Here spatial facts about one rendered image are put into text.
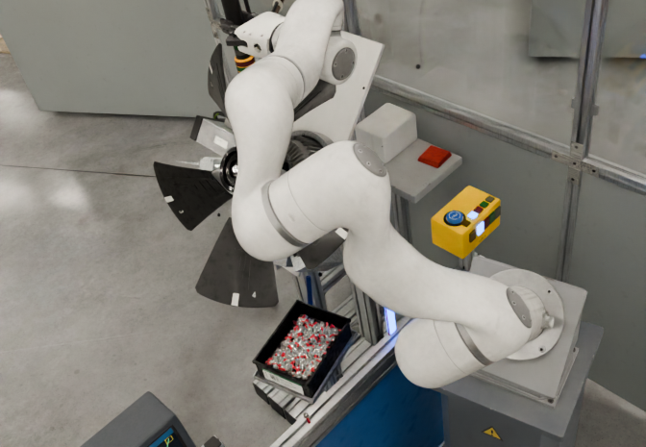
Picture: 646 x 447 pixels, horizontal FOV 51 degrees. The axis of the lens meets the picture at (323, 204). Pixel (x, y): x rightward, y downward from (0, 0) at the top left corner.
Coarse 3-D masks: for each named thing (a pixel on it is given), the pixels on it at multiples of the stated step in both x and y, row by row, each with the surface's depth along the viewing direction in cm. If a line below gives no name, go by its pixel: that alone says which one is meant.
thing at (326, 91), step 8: (320, 80) 164; (320, 88) 160; (328, 88) 158; (312, 96) 162; (320, 96) 159; (328, 96) 156; (304, 104) 163; (312, 104) 160; (320, 104) 157; (296, 112) 164; (304, 112) 161
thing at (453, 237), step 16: (464, 192) 175; (480, 192) 174; (448, 208) 172; (464, 208) 171; (432, 224) 171; (448, 224) 167; (496, 224) 176; (448, 240) 170; (464, 240) 166; (480, 240) 172; (464, 256) 170
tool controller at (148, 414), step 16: (144, 400) 123; (160, 400) 123; (128, 416) 121; (144, 416) 120; (160, 416) 118; (176, 416) 118; (112, 432) 119; (128, 432) 118; (144, 432) 116; (160, 432) 116; (176, 432) 118
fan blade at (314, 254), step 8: (320, 240) 159; (328, 240) 158; (336, 240) 158; (344, 240) 157; (304, 248) 159; (312, 248) 158; (320, 248) 158; (328, 248) 157; (336, 248) 157; (304, 256) 158; (312, 256) 158; (320, 256) 157; (328, 256) 157; (312, 264) 157
